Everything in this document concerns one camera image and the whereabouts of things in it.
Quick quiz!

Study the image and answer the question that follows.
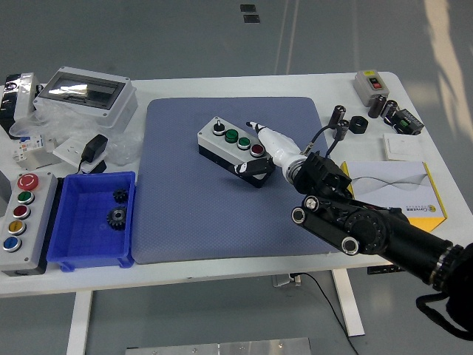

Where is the white circuit breaker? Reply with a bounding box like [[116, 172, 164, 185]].
[[10, 133, 51, 163]]

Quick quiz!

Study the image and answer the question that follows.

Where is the blue-grey table mat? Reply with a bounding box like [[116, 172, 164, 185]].
[[132, 96, 350, 265]]

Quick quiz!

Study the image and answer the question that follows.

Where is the grey red-black switch box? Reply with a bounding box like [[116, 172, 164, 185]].
[[353, 70, 387, 107]]

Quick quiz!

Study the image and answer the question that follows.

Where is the grey metal bracket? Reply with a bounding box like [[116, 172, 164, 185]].
[[25, 138, 64, 171]]

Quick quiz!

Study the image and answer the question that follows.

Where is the grey under-table bracket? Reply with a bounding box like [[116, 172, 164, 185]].
[[272, 274, 303, 288]]

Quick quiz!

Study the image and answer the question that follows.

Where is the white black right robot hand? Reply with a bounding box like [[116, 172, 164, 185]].
[[228, 120, 307, 178]]

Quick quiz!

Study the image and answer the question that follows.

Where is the grey enclosure with clear lid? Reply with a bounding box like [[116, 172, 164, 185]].
[[33, 66, 139, 129]]

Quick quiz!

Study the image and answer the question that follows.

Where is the yellow white cardboard box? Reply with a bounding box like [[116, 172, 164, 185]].
[[339, 160, 447, 233]]

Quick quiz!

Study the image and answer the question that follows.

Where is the black floor cable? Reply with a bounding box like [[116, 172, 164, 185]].
[[295, 272, 361, 355]]

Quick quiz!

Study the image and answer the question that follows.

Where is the grey five-button control box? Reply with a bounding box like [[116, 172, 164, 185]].
[[0, 172, 59, 277]]

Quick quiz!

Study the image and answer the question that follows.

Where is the large black bevel gear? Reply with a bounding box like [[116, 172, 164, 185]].
[[106, 206, 129, 232]]

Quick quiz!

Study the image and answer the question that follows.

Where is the white wall socket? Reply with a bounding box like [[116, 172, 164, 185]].
[[52, 136, 106, 174]]

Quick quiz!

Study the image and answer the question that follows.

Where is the black hex nut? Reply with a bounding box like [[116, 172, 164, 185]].
[[349, 115, 370, 135]]

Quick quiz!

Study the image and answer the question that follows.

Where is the black green terminal module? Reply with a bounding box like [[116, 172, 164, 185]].
[[391, 108, 425, 136]]

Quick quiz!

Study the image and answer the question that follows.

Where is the blue plastic bin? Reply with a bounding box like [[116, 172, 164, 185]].
[[47, 170, 137, 273]]

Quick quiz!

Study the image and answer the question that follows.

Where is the black table control panel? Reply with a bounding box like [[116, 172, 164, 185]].
[[367, 264, 402, 275]]

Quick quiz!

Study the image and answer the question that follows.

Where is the grey four-button control box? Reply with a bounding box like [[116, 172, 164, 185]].
[[197, 116, 276, 189]]

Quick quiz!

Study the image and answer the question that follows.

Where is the black power adapter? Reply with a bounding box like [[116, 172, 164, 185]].
[[80, 133, 109, 163]]

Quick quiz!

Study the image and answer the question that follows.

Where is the clear plastic bag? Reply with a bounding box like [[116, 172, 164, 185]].
[[9, 99, 143, 167]]

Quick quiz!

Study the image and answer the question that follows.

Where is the white wall switch plate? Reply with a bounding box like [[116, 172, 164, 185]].
[[382, 132, 425, 162]]

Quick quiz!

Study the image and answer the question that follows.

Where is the silver metal floor plate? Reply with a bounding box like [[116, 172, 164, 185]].
[[125, 337, 311, 355]]

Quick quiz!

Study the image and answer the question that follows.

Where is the white and black device box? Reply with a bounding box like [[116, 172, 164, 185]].
[[0, 72, 41, 140]]

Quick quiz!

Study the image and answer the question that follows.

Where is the white table leg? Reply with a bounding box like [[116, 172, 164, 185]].
[[66, 291, 93, 355], [331, 268, 366, 337]]

